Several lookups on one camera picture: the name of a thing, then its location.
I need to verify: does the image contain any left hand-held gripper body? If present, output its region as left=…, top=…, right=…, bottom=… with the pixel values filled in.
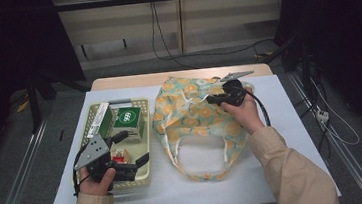
left=71, top=130, right=141, bottom=195

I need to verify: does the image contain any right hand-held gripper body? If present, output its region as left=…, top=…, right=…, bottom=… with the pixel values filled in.
left=214, top=69, right=258, bottom=110

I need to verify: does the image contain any cream perforated plastic basket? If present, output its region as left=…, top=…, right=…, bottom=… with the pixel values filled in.
left=64, top=97, right=158, bottom=196

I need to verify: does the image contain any orange snack packet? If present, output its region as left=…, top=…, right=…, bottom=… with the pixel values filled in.
left=109, top=146, right=133, bottom=167

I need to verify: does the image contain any square green and white box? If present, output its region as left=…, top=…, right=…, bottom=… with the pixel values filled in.
left=110, top=105, right=148, bottom=146

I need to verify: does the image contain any long green and white box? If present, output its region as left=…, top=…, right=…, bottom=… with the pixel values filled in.
left=83, top=102, right=117, bottom=141

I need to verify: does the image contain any orange print fabric bag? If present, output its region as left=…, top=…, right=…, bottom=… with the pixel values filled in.
left=148, top=68, right=265, bottom=188

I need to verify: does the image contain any person's right hand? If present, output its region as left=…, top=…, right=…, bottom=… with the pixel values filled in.
left=218, top=85, right=266, bottom=138

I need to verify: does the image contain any person's left hand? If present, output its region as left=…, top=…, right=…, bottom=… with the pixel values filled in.
left=76, top=163, right=120, bottom=199

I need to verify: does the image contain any black metal stand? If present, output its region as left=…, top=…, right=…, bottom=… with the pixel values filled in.
left=23, top=65, right=92, bottom=135
left=259, top=32, right=318, bottom=108

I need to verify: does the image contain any white foam board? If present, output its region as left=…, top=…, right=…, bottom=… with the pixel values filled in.
left=36, top=68, right=343, bottom=204

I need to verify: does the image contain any white power strip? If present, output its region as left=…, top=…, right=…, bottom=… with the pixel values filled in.
left=315, top=108, right=331, bottom=124

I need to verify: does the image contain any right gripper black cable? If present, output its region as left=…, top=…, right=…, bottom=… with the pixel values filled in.
left=239, top=83, right=272, bottom=130

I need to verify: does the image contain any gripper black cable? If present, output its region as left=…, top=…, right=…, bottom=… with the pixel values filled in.
left=239, top=83, right=272, bottom=130
left=68, top=144, right=93, bottom=198

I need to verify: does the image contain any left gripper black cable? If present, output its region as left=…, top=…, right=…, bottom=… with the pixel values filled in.
left=68, top=144, right=93, bottom=198

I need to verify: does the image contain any black power cable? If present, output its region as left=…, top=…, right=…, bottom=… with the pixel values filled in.
left=151, top=0, right=277, bottom=62
left=147, top=0, right=200, bottom=73

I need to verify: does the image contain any aluminium floor rail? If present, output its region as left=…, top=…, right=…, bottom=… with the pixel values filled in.
left=285, top=64, right=362, bottom=204
left=0, top=116, right=59, bottom=204

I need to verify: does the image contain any white cable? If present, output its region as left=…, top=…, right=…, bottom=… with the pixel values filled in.
left=310, top=73, right=362, bottom=150

